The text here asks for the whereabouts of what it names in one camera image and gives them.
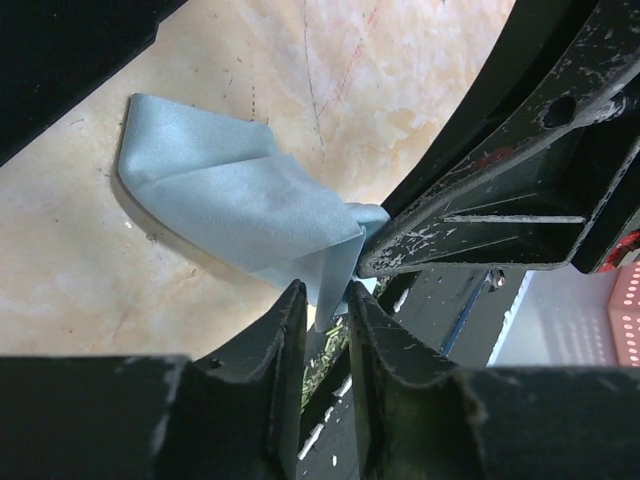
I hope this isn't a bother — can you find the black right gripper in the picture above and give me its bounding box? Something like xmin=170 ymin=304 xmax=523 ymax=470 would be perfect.
xmin=359 ymin=0 xmax=639 ymax=275

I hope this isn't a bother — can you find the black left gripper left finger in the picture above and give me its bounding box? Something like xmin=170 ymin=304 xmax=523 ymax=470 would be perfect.
xmin=1 ymin=281 xmax=306 ymax=479

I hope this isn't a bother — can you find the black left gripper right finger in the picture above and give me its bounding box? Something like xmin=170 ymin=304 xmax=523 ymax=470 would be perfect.
xmin=348 ymin=283 xmax=639 ymax=479

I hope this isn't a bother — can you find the light blue lens cloth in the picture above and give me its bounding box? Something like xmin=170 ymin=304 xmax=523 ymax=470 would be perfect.
xmin=118 ymin=93 xmax=389 ymax=331

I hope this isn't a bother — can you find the black glasses case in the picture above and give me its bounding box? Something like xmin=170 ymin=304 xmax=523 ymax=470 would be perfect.
xmin=1 ymin=0 xmax=185 ymax=163

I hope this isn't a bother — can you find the pink perforated basket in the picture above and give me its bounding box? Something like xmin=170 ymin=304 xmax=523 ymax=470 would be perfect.
xmin=608 ymin=262 xmax=640 ymax=368

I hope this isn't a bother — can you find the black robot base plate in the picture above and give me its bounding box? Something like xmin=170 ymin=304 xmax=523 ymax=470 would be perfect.
xmin=296 ymin=268 xmax=531 ymax=479

